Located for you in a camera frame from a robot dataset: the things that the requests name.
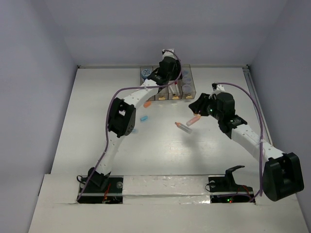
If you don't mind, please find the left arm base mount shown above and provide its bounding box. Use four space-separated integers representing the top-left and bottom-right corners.
77 176 123 204

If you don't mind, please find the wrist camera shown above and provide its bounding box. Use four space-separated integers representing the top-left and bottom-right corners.
161 49 176 59
212 83 225 95

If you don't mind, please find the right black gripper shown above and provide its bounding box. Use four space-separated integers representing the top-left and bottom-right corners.
188 93 223 120

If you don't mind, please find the red cap whiteboard marker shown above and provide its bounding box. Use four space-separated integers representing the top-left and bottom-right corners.
173 83 179 93

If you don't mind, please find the clear drawer bin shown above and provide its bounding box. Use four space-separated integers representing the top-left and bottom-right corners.
152 65 169 101
179 64 196 100
140 67 157 101
165 64 181 100

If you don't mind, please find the clear jar of rubber bands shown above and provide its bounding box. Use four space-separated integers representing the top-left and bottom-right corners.
182 70 189 76

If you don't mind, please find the clear highlighter orange tip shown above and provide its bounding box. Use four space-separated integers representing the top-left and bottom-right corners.
175 122 192 134

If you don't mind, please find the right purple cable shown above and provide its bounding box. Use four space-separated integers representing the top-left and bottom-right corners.
212 82 266 203

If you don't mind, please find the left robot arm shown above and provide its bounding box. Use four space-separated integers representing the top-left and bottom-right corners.
86 50 181 192

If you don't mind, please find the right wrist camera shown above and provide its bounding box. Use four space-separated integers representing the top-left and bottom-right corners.
212 83 225 95

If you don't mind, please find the blue slime jar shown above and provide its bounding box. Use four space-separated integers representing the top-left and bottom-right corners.
140 68 152 80

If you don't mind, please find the blue highlighter cap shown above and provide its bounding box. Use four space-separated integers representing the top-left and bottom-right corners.
140 116 148 122

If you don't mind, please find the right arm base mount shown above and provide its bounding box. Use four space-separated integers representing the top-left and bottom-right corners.
205 165 255 204

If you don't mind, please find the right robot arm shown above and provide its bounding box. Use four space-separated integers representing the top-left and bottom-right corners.
189 92 304 201

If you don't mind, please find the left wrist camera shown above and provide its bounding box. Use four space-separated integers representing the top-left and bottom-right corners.
161 49 176 59

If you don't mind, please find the orange highlighter cap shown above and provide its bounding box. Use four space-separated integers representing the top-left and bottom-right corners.
143 101 151 108

